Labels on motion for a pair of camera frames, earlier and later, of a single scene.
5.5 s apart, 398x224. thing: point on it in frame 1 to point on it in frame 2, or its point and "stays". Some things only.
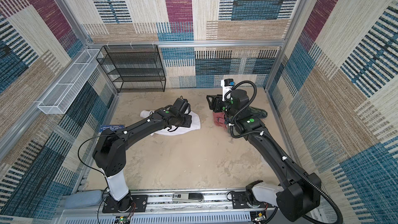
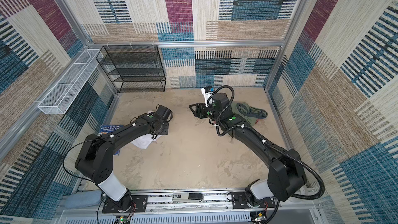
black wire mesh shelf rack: [133, 68] stays
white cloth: [196, 124] to [144, 142]
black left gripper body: [184, 121] to [164, 129]
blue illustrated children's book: [111, 127] stays
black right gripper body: [220, 106] to [204, 112]
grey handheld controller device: [187, 197] stays
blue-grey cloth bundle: [83, 198] stays
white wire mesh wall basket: [57, 99] stays
